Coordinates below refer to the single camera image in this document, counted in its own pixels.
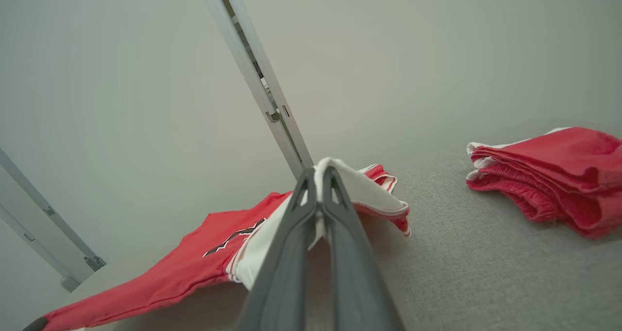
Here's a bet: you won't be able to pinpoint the grey partition post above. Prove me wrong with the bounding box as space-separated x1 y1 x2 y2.
203 0 314 181
0 149 106 293

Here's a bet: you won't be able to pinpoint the red shorts with white trim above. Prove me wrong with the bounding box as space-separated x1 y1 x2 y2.
466 127 622 239

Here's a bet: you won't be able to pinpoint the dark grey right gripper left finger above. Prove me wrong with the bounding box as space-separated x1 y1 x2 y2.
236 168 319 331

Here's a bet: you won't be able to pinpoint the red jersey with white stripes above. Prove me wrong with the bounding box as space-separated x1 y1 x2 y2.
22 157 412 331

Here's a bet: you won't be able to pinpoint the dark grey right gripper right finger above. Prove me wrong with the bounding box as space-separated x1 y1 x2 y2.
322 166 405 331

